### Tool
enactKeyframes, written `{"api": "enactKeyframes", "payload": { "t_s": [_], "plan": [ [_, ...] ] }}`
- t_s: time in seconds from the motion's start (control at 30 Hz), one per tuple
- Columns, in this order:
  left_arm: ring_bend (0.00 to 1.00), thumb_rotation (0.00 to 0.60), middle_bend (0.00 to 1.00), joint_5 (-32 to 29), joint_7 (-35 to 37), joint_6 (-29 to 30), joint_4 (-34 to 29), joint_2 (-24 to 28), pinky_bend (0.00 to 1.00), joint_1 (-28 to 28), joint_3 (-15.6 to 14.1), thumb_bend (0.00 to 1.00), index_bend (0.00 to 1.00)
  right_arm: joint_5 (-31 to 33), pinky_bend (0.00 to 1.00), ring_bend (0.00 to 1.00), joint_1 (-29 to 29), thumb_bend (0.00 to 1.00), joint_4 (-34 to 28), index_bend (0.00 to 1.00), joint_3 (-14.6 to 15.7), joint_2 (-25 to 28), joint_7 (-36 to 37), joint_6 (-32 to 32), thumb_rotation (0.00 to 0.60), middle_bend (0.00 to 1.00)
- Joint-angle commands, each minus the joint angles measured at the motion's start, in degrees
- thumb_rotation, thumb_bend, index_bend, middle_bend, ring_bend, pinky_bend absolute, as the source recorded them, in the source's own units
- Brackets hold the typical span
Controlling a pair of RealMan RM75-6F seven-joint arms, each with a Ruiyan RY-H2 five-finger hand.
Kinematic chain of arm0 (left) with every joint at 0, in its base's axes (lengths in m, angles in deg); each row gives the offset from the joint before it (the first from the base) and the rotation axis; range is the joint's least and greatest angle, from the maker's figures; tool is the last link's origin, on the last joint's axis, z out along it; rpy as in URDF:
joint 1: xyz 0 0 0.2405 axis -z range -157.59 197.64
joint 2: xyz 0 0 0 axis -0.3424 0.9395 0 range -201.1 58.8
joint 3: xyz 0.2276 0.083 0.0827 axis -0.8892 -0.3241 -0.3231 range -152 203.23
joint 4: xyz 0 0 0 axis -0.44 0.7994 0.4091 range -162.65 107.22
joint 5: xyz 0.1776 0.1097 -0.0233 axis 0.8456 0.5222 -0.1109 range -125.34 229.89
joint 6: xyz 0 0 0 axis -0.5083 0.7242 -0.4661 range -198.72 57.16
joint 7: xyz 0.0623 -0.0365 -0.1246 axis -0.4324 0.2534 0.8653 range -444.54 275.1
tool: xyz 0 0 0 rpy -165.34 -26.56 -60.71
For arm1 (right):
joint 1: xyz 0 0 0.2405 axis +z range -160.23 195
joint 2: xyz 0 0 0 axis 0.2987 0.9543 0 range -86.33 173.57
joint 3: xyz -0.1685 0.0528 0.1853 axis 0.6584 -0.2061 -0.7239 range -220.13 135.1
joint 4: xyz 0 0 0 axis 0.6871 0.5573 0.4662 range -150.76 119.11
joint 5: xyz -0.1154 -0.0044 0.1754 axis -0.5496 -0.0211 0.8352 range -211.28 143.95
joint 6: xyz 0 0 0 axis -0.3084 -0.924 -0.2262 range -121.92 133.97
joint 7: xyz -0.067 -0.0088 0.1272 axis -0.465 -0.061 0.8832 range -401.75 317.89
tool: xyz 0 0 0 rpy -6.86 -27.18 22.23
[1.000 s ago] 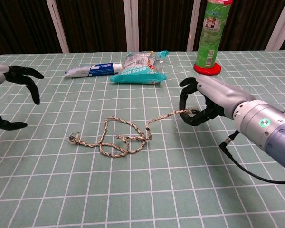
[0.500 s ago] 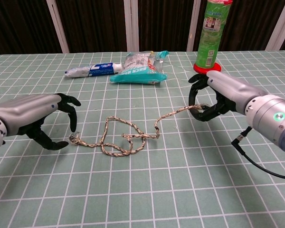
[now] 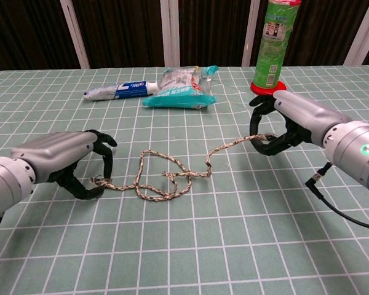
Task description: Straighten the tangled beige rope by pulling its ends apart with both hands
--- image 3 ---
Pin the black pleated curtain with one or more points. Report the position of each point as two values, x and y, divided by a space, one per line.
123 30

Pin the teal clear snack bag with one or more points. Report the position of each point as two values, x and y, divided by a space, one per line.
178 92

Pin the green chips can red lid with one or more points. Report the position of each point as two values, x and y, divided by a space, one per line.
272 46

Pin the red round plastic base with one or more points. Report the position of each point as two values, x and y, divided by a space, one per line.
266 90

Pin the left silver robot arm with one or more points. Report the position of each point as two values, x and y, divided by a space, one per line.
6 184

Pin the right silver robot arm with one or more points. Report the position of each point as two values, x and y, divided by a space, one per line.
356 153

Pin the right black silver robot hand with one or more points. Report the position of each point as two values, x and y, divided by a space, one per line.
304 116

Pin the white metal frame post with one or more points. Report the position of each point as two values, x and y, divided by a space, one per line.
364 33
75 33
170 30
251 30

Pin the blue white toothpaste tube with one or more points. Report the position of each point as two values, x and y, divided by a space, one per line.
123 90

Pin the green white checked tablecloth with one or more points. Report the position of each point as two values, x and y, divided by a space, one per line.
184 239

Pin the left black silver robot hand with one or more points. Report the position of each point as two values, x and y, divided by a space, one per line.
58 150

